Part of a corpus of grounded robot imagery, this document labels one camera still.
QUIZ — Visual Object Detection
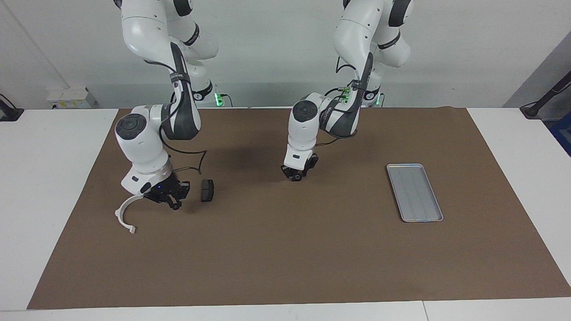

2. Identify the grey metal tray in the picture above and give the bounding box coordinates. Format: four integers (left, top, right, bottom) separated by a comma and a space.
386, 164, 443, 223

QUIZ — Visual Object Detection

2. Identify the black left base cable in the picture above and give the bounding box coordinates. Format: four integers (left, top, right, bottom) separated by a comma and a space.
323, 86, 357, 105

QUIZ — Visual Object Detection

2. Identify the white curved plastic bracket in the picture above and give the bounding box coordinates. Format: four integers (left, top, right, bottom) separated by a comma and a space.
115, 194, 143, 235

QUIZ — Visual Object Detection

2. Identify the brown table mat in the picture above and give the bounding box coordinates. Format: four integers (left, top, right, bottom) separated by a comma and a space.
27, 107, 571, 309

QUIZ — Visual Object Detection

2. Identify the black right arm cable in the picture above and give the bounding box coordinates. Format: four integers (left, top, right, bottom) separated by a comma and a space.
143, 58, 208, 175

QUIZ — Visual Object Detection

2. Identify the black stand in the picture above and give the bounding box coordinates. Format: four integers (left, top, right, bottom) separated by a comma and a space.
520, 71, 571, 119

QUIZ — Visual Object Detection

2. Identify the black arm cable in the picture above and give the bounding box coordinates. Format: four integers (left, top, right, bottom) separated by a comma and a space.
314, 53, 362, 145
143, 58, 208, 175

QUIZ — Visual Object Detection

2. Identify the blue box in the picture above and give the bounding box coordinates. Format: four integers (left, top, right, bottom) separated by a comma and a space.
550, 111, 571, 156

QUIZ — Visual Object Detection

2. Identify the white power box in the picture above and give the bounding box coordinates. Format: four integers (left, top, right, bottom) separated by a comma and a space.
47, 88, 98, 109

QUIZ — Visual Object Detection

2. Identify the black clamp mount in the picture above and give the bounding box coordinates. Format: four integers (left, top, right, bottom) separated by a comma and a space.
0, 94, 24, 122

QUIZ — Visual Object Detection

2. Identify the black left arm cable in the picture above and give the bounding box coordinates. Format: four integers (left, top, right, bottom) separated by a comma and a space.
314, 53, 362, 145

